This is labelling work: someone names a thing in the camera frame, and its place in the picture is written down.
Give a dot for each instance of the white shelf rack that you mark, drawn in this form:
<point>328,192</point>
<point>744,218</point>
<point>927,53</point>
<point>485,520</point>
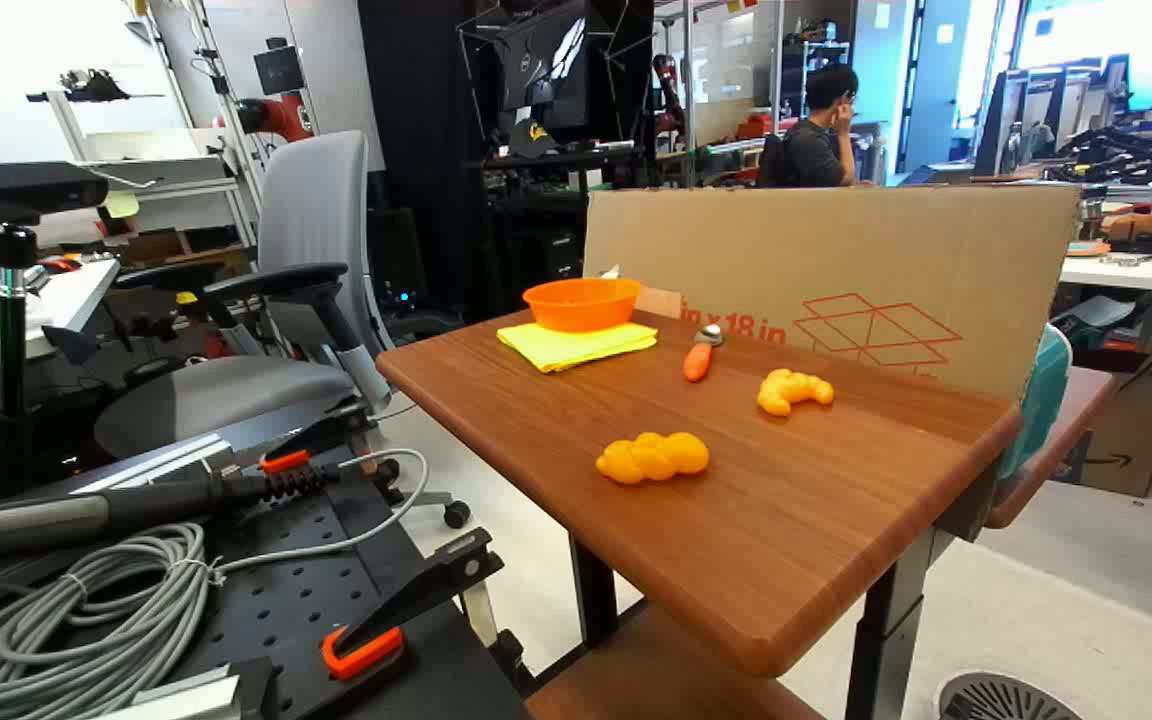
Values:
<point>136,143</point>

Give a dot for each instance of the brown cardboard box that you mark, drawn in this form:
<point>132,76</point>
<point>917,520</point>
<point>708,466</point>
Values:
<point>1139,427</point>

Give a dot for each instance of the teal fabric object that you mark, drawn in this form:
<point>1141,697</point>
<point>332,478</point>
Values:
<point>1043,394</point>

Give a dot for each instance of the grey office chair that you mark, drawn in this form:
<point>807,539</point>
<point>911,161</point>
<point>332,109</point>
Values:
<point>317,203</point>

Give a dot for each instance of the low wooden shelf board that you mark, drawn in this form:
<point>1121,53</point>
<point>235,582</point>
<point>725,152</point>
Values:
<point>643,673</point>

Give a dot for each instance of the black camera on stand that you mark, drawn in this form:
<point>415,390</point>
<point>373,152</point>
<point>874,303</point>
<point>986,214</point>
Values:
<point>18,185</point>

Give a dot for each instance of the seated person in dark shirt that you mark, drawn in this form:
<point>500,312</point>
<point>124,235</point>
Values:
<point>809,152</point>

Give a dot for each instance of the orange lumpy plush toy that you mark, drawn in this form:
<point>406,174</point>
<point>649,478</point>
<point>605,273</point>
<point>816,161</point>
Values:
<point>654,458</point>

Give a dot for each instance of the white work table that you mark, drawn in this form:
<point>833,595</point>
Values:
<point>1139,273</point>

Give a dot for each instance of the black perforated mounting board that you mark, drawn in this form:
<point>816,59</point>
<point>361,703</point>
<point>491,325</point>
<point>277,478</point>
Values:
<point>296,587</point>

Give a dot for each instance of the round black floor fan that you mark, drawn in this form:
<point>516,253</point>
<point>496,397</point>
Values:
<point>1001,703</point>

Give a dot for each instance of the brown cardboard box panel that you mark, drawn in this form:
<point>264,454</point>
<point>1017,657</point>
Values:
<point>869,253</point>

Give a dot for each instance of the wooden table with black legs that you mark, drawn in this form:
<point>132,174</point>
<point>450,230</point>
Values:
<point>736,507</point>

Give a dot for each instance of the yellow folded cloth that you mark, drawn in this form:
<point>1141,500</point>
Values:
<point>579,351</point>

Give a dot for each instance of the orange plastic bowl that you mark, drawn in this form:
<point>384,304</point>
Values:
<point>582,304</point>

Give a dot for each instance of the orange croissant shaped toy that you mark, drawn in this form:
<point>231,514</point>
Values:
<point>791,390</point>

